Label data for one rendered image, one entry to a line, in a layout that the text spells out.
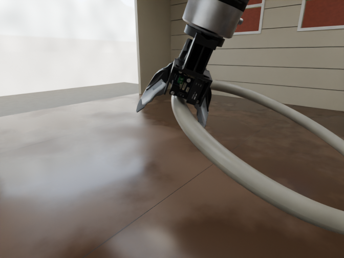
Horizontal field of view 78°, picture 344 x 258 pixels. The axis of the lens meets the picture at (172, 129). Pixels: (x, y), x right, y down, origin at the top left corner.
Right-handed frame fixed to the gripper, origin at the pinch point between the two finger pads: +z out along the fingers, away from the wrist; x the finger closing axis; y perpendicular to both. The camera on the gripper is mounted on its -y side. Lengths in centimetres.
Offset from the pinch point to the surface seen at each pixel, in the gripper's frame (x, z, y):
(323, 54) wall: 354, -35, -519
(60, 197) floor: -61, 171, -98
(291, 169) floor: 180, 97, -165
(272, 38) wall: 250, -26, -603
